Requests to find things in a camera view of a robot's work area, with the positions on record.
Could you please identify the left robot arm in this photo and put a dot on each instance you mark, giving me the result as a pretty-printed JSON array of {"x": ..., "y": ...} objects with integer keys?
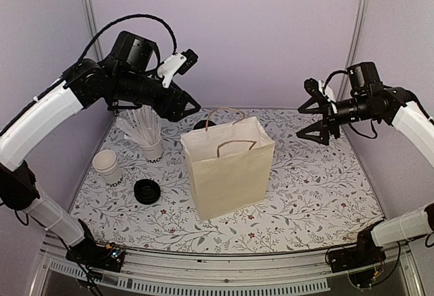
[{"x": 131, "y": 75}]

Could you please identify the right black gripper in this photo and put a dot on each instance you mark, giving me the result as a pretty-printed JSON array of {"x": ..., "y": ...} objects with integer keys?
[{"x": 329, "y": 117}]

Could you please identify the stack of white paper cups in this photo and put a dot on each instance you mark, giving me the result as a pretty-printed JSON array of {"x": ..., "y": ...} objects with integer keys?
[{"x": 106, "y": 164}]

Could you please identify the front aluminium rail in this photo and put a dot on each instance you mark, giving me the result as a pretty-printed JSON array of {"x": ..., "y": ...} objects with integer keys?
[{"x": 147, "y": 272}]

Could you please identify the floral patterned table mat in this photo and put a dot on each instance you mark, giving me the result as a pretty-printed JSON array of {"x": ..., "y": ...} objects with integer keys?
[{"x": 317, "y": 196}]

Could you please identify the left metal frame post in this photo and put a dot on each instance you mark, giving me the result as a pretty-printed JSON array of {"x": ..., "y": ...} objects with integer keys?
[{"x": 90, "y": 17}]

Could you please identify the metal frame post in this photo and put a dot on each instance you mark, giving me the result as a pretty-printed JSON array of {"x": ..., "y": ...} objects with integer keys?
[
  {"x": 362, "y": 7},
  {"x": 90, "y": 17}
]

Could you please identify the black plastic cup lid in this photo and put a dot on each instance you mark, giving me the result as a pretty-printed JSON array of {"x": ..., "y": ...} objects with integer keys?
[{"x": 202, "y": 124}]

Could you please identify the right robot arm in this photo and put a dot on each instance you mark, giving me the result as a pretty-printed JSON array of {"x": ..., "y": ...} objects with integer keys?
[{"x": 357, "y": 94}]

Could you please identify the beige paper takeout bag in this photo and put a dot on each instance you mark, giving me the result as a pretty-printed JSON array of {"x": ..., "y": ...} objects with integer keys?
[{"x": 228, "y": 165}]

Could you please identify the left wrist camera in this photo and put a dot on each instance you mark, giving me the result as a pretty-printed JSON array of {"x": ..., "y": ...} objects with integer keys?
[{"x": 178, "y": 63}]

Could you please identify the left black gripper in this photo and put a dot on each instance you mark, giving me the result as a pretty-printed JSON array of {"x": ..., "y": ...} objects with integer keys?
[{"x": 181, "y": 97}]

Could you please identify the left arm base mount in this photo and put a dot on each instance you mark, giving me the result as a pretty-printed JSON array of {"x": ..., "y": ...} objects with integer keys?
[{"x": 88, "y": 252}]

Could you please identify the bundle of wrapped white straws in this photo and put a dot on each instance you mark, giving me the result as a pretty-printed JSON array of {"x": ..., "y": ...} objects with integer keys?
[{"x": 141, "y": 126}]

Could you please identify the right metal frame post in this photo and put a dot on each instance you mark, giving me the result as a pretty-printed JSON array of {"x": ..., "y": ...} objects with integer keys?
[{"x": 362, "y": 7}]

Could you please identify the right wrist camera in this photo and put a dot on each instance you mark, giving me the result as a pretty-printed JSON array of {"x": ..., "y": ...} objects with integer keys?
[{"x": 319, "y": 92}]

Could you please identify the stack of black lids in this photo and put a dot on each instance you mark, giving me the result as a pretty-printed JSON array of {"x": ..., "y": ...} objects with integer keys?
[{"x": 147, "y": 191}]

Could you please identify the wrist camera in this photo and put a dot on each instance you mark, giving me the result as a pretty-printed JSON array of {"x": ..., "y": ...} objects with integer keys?
[
  {"x": 178, "y": 63},
  {"x": 319, "y": 92}
]

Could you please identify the white cup holding straws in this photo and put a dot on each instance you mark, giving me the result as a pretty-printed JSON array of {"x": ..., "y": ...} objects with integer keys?
[{"x": 153, "y": 153}]

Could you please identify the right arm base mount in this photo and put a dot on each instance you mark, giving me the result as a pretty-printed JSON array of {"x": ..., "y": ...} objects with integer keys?
[{"x": 364, "y": 253}]

